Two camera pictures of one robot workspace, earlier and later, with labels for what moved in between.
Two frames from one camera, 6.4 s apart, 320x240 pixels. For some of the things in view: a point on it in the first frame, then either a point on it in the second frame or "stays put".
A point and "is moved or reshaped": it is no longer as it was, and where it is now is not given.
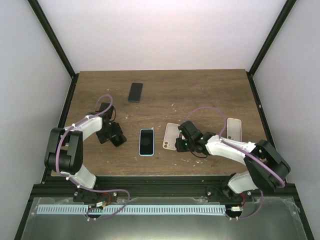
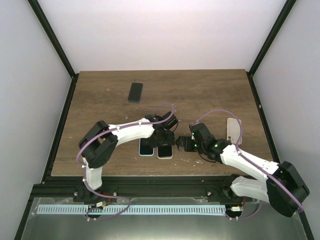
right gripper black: x=179 y=147 stays put
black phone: x=117 y=138 is moved or reshaped
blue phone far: x=135 y=92 stays put
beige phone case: x=171 y=134 is moved or reshaped
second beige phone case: x=234 y=129 stays put
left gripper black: x=101 y=138 -> x=169 y=140
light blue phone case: x=153 y=142 stays put
